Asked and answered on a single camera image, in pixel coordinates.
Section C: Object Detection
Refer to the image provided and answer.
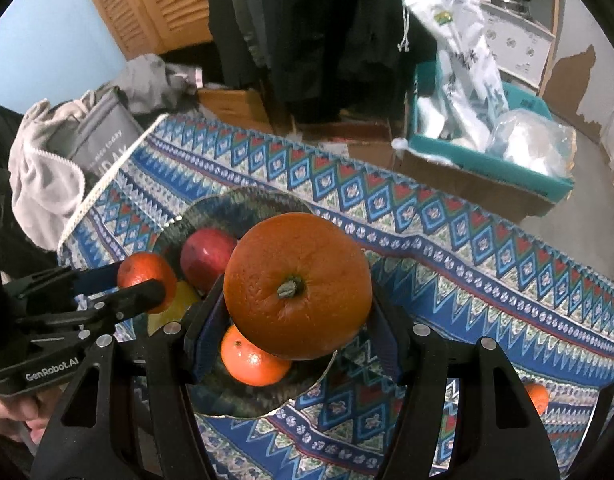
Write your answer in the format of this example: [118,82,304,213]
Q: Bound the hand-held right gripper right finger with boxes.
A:
[367,291,562,480]

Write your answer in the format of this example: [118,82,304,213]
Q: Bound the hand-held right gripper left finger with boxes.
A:
[30,274,228,480]

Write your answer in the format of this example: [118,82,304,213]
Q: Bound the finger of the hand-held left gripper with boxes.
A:
[2,261,122,306]
[17,280,167,338]

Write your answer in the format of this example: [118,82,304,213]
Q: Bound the small tangerine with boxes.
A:
[116,252,179,313]
[220,324,293,387]
[524,382,551,416]

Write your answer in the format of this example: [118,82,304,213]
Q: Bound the yellow-green pear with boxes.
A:
[147,280,203,337]

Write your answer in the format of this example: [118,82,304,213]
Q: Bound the large red apple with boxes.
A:
[180,228,239,295]

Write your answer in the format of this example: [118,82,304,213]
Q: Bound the large orange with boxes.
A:
[223,212,374,362]

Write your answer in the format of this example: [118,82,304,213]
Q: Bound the person's left hand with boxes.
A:
[0,386,58,446]

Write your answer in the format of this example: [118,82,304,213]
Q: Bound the blue patterned tablecloth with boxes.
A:
[57,112,614,480]

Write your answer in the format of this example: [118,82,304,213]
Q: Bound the light grey towel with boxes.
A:
[8,91,100,253]

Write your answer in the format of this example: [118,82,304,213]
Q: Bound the grey printed bag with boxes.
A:
[47,85,145,181]

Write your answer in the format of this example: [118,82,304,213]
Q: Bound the dark cloth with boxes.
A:
[0,102,58,281]

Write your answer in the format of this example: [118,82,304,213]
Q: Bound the large brown cardboard box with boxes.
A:
[392,147,558,223]

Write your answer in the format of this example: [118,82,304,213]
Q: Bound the crumpled grey clothing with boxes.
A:
[120,52,203,113]

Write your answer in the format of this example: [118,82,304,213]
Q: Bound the teal box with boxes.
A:
[406,60,575,203]

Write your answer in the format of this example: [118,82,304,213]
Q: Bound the open brown cardboard box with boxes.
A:
[292,117,395,171]

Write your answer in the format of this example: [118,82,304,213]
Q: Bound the small brown cardboard box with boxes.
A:
[197,87,273,133]

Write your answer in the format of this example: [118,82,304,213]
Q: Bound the clear plastic bag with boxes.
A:
[487,109,576,178]

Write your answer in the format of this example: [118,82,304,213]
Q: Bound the wooden louvered door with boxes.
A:
[74,0,215,58]

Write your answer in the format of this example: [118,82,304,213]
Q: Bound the white printed bag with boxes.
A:
[382,0,510,153]

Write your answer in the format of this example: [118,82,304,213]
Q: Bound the dark hanging clothes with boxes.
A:
[204,0,438,111]

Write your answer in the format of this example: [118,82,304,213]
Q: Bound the wooden shelf unit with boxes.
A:
[444,0,562,96]

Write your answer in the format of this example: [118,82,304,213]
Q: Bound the metal pot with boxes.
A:
[479,0,532,16]

